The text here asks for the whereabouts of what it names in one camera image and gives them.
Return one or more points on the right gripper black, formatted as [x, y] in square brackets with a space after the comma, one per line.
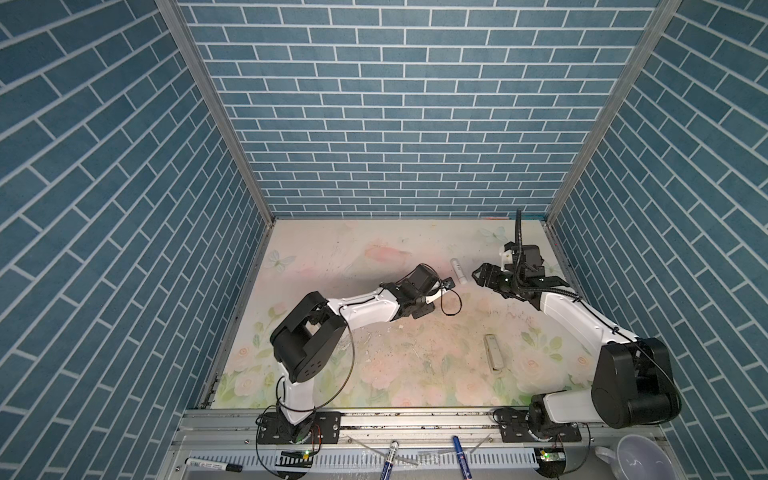
[491, 280]

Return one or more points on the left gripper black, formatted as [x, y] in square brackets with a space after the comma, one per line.
[427, 308]

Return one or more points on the white glue stick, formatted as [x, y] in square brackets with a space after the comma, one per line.
[459, 271]

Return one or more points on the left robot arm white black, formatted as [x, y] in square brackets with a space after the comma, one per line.
[305, 340]

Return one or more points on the right circuit board green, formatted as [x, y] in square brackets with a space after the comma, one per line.
[551, 462]

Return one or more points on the circuit board green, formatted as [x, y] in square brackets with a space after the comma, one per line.
[293, 465]
[551, 462]

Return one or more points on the blue white marker pen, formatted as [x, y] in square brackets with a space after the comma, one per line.
[389, 461]

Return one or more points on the left circuit board green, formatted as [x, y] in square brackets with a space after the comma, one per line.
[293, 465]

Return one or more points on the black marker pen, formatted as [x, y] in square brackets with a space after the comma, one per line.
[214, 465]

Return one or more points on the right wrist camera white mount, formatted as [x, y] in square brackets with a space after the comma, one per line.
[508, 255]

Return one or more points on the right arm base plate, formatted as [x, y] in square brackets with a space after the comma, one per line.
[524, 426]

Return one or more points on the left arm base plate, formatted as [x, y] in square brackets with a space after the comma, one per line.
[275, 429]

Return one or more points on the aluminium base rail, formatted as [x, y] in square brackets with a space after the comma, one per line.
[425, 446]

